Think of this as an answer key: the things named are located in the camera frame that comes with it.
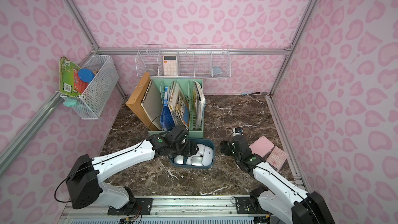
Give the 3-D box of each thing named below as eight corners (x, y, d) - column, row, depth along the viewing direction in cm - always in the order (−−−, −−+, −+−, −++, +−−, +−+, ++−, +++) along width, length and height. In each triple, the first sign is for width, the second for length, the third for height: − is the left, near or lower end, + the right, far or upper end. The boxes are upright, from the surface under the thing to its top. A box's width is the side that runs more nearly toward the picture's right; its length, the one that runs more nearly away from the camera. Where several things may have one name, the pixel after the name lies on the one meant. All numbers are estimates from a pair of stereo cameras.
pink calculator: (265, 161, 89) (266, 160, 87) (274, 147, 95) (276, 145, 93) (278, 170, 86) (279, 169, 84) (287, 155, 91) (288, 154, 89)
